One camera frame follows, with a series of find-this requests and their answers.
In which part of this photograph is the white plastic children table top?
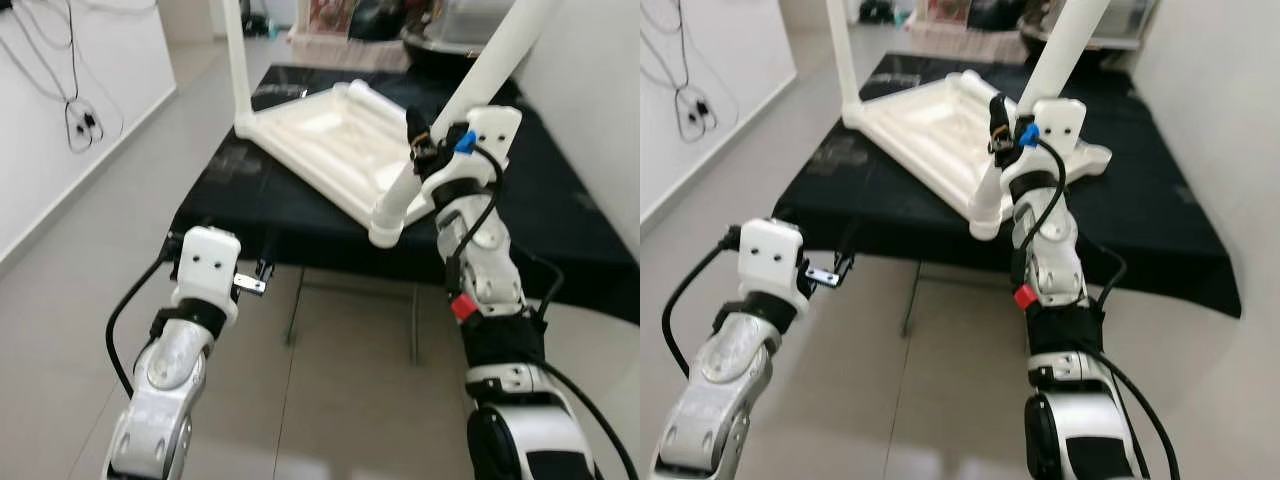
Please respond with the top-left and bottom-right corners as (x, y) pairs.
(233, 80), (451, 249)
(845, 70), (1113, 241)

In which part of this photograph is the clear tape cross patch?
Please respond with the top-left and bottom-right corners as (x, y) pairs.
(810, 135), (871, 176)
(205, 150), (266, 186)

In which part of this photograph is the black plastic bag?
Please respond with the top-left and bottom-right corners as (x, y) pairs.
(970, 0), (1031, 31)
(350, 0), (406, 41)

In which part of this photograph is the clear plastic storage box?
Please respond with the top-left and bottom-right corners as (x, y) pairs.
(430, 0), (521, 46)
(1090, 0), (1161, 41)

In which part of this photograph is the black table cloth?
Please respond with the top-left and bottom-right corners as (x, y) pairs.
(170, 65), (640, 326)
(772, 52), (1243, 319)

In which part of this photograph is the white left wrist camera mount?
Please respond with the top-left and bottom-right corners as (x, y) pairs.
(738, 218), (809, 321)
(172, 227), (243, 326)

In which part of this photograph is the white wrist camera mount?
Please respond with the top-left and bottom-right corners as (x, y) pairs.
(172, 227), (243, 326)
(1000, 98), (1088, 201)
(420, 105), (523, 211)
(738, 218), (809, 321)

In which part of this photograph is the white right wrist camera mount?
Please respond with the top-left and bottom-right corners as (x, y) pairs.
(1000, 98), (1088, 201)
(420, 105), (523, 211)

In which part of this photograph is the black wall cable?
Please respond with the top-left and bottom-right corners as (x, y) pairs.
(640, 0), (746, 143)
(0, 0), (126, 153)

